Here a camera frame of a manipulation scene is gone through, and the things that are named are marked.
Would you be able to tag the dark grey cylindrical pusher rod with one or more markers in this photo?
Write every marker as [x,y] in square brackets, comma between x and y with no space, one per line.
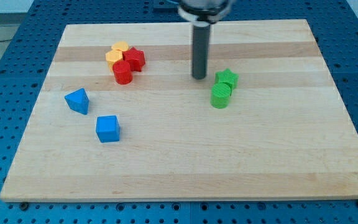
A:
[200,49]

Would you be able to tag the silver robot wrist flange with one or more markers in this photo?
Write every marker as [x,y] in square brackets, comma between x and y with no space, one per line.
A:
[202,13]

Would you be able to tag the green cylinder block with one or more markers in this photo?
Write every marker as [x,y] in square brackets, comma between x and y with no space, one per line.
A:
[220,95]

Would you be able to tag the yellow hexagon block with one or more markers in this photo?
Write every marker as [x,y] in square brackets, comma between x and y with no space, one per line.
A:
[112,57]

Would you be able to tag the red star block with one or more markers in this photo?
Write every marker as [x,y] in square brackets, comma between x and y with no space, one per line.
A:
[135,58]

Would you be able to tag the red cylinder block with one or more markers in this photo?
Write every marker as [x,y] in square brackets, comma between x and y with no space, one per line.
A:
[122,72]

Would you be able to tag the blue cube block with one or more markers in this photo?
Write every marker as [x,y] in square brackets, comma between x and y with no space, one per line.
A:
[108,129]

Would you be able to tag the blue triangular prism block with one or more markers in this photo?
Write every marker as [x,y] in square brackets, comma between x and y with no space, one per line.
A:
[78,101]

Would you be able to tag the green star block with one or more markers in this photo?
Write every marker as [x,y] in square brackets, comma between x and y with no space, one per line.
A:
[228,77]

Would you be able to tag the light wooden board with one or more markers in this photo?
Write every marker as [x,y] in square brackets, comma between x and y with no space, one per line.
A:
[285,134]

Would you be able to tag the yellow heart block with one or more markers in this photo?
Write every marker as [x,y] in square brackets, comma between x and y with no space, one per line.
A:
[120,46]

